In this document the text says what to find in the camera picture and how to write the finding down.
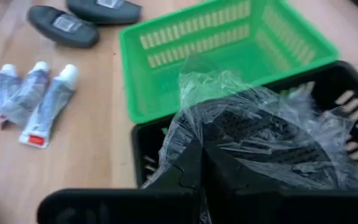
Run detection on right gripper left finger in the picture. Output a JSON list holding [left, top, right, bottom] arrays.
[[141, 138, 203, 191]]

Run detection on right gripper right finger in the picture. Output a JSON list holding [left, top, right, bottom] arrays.
[[202, 142, 280, 192]]

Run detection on clear plastic bag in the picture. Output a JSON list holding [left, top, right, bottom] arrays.
[[141, 54, 358, 191]]

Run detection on small toothpaste tube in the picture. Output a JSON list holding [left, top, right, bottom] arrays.
[[0, 63, 23, 124], [0, 61, 51, 130], [18, 63, 80, 149]]

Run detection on dark grey travel bottle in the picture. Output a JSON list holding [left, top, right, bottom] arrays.
[[65, 0, 142, 26], [26, 5, 101, 49]]

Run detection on green slotted plastic basket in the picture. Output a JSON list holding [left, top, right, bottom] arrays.
[[118, 0, 340, 124]]

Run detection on black slotted plastic basket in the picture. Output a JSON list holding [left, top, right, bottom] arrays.
[[131, 60, 358, 190]]

